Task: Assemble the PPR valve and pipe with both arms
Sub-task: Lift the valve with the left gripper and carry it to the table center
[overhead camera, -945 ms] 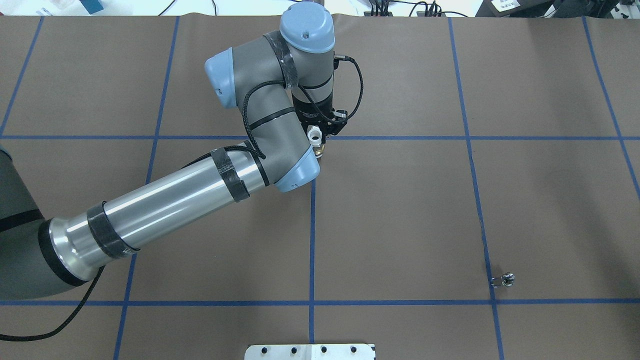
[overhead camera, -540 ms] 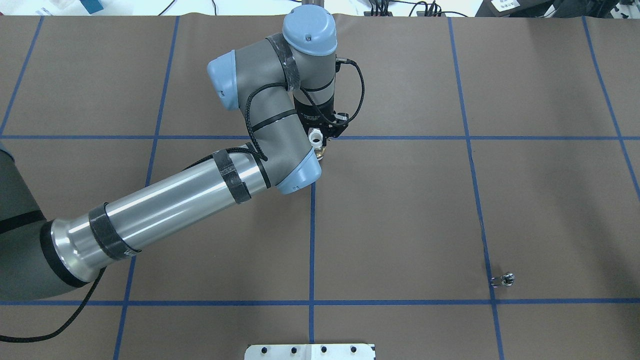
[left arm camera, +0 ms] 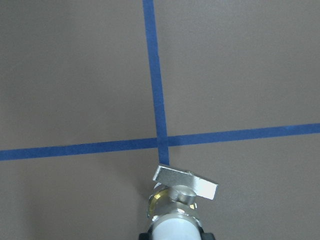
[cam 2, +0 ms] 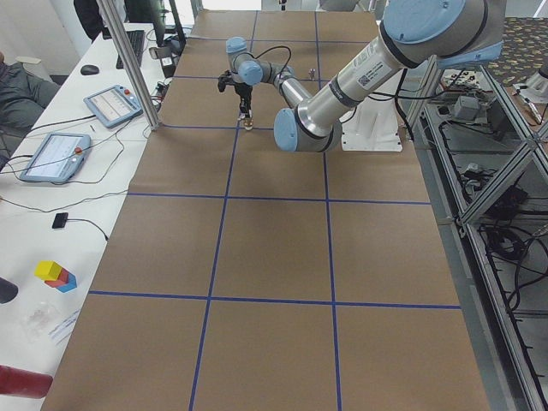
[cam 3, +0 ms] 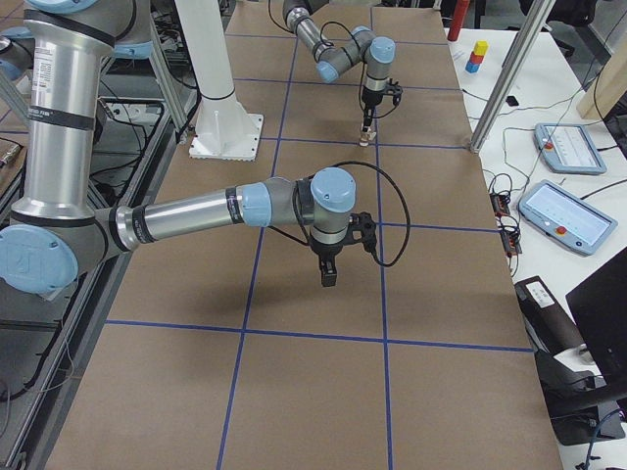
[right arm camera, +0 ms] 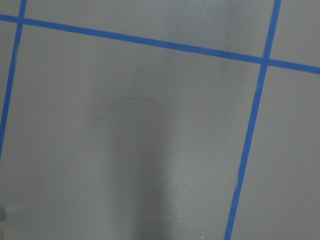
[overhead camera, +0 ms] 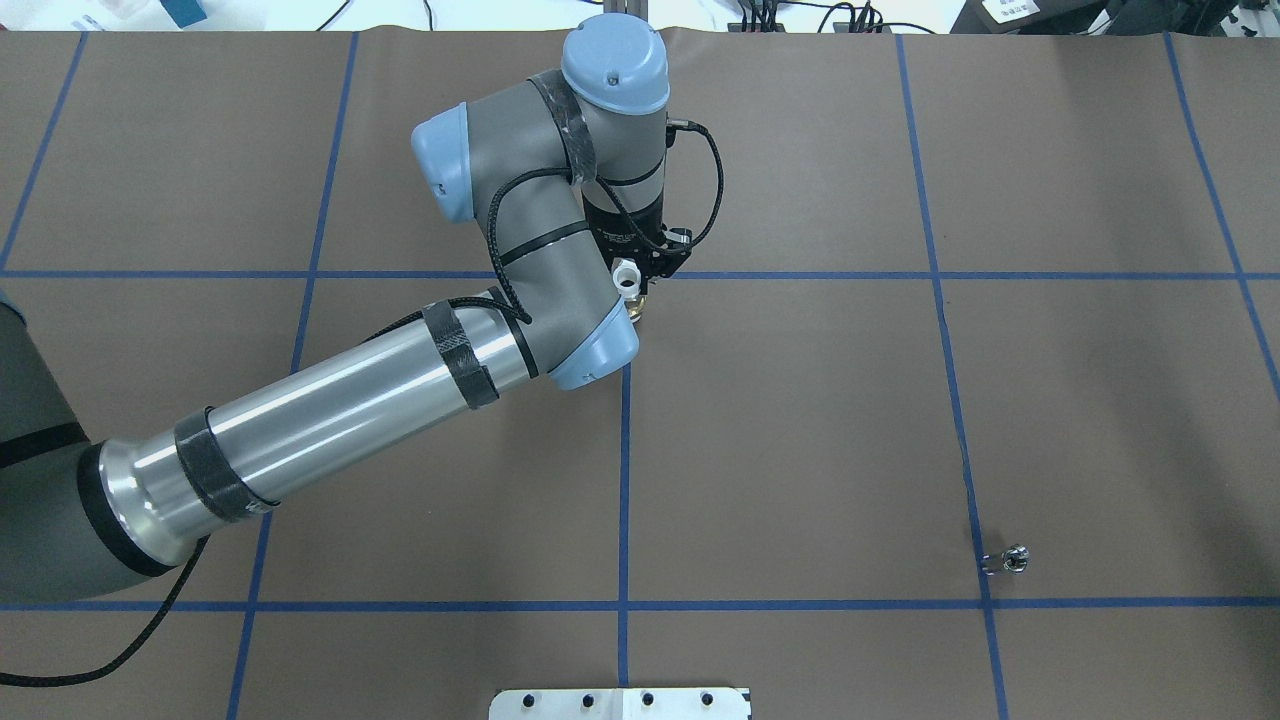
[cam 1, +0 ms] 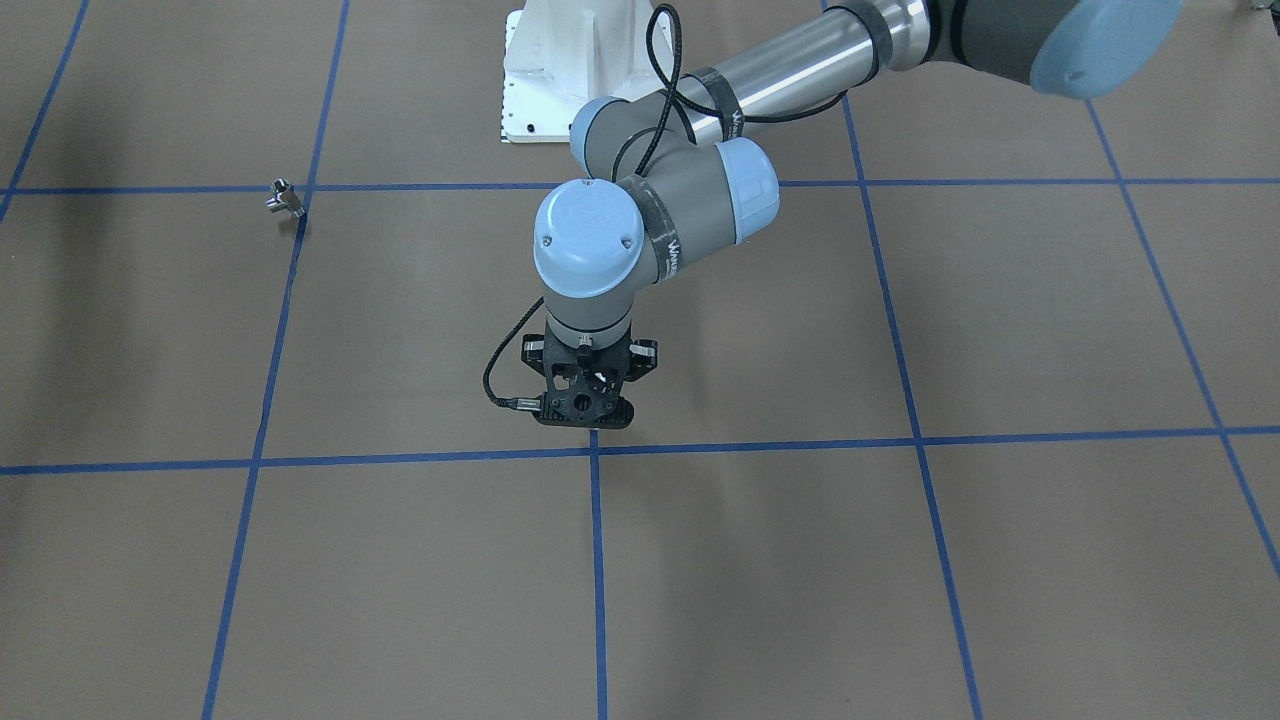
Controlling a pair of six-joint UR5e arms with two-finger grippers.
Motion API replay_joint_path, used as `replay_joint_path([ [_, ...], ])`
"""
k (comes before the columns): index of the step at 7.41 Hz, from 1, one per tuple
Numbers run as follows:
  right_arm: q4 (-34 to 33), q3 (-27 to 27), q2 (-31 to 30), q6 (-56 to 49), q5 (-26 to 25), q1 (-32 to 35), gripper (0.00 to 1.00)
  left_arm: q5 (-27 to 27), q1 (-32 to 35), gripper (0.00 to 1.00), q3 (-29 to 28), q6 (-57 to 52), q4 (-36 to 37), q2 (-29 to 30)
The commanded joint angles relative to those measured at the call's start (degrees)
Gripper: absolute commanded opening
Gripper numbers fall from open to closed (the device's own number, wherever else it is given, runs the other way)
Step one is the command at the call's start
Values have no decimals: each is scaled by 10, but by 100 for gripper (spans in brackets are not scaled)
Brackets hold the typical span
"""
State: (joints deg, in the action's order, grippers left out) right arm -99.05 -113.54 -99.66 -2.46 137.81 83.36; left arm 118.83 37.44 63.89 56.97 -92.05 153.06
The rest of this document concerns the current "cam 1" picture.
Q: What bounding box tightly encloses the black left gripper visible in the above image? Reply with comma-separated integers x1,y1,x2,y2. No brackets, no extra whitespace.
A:
521,333,659,429

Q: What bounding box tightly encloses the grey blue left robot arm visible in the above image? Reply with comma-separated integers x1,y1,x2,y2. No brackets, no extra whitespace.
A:
489,1,1181,429

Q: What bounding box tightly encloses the chrome threaded pipe fitting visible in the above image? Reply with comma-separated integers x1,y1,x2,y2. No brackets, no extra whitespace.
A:
264,178,306,220

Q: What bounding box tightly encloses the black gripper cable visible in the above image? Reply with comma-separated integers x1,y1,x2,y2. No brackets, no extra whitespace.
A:
483,3,851,413

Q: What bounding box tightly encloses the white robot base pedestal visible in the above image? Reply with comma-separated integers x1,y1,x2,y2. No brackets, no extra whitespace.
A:
500,1,660,143

